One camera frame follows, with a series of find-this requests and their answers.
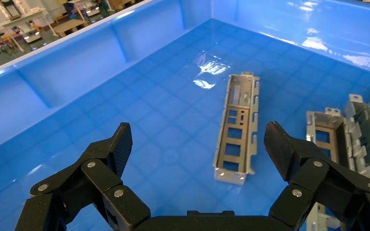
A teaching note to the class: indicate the silver metal channel part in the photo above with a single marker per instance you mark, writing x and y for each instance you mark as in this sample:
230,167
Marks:
252,127
328,122

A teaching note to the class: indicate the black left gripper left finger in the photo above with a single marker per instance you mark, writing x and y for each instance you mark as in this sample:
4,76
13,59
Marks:
86,178

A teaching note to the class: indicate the light wooden low table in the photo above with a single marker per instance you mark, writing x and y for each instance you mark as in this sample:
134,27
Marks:
68,26

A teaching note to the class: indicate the blue plastic bin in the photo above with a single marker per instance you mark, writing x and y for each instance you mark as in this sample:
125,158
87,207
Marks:
124,105

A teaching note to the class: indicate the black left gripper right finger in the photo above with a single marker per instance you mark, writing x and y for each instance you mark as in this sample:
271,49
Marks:
316,178

